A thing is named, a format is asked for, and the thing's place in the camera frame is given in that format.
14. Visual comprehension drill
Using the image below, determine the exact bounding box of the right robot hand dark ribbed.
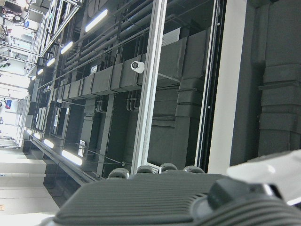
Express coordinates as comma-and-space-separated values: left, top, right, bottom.
41, 149, 301, 226

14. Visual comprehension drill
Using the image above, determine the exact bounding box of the white vent grille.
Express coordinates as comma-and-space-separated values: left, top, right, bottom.
161, 27, 182, 47

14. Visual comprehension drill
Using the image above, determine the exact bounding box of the aluminium profile post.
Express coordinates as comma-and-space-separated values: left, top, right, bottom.
130, 0, 168, 175

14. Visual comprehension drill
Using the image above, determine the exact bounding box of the grey rectangular ventilation duct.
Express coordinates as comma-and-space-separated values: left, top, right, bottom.
55, 26, 211, 102

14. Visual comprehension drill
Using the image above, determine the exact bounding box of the white dome security camera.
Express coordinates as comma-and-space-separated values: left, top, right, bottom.
130, 60, 145, 74

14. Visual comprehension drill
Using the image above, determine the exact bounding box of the white frame beam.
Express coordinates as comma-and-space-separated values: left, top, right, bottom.
207, 0, 248, 175

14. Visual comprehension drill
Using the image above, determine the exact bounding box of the large grey insulated duct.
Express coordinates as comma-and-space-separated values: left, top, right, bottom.
248, 0, 301, 165

